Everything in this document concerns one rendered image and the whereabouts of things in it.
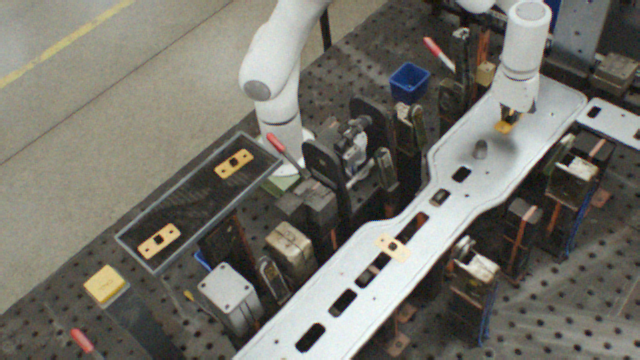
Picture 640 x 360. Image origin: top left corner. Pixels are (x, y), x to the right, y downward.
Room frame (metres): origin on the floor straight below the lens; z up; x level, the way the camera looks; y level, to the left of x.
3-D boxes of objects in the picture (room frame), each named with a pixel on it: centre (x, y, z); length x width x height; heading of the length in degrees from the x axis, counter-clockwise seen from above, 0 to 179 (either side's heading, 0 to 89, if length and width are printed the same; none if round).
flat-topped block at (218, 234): (0.81, 0.25, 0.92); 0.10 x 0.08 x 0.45; 128
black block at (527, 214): (0.72, -0.46, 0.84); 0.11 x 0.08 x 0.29; 38
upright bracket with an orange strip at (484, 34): (1.16, -0.49, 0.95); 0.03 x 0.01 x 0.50; 128
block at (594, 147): (0.87, -0.68, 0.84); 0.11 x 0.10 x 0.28; 38
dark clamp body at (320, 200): (0.82, 0.01, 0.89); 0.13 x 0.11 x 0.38; 38
